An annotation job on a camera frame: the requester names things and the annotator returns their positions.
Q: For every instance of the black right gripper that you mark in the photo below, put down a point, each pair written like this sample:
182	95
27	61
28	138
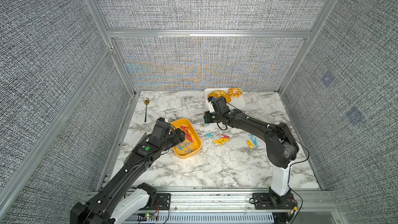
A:
207	116

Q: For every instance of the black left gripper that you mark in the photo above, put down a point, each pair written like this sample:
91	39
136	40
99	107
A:
178	137

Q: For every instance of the red clothespin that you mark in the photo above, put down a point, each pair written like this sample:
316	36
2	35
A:
189	137
185	128
225	136

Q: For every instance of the yellow clothespin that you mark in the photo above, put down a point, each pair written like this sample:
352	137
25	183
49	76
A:
223	140
250	144
218	142
195	145

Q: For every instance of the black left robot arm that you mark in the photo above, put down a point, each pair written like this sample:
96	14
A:
100	208

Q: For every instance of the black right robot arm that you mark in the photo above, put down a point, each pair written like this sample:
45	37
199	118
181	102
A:
281	146

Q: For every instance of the yellow plastic storage box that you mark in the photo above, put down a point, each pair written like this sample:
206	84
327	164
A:
191	144

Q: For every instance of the oval golden bread loaf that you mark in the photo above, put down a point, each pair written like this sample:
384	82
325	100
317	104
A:
219	93

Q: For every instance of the silver butter knife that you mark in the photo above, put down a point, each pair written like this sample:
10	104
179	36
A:
138	141

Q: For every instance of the iridescent gold blue spoon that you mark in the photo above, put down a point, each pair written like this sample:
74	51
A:
146	103

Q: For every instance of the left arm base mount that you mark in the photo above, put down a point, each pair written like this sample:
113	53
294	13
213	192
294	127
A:
156	200

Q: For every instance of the white slotted cable duct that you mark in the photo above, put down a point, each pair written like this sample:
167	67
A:
203	218

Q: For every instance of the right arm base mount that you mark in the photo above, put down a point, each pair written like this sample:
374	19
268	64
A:
271	200

